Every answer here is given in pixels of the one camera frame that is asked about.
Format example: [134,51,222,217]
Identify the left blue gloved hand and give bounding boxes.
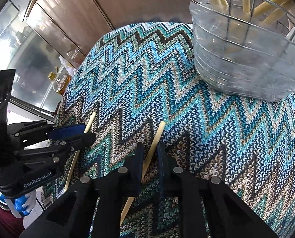
[0,190,37,218]

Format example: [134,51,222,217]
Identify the yellow cap oil bottle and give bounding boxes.
[48,67,72,95]

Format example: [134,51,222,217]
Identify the zigzag patterned knit cloth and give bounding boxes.
[42,22,295,237]

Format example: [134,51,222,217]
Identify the sliding glass door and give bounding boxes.
[0,1,65,111]

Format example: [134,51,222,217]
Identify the wire utensil holder basket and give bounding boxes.
[189,0,295,102]

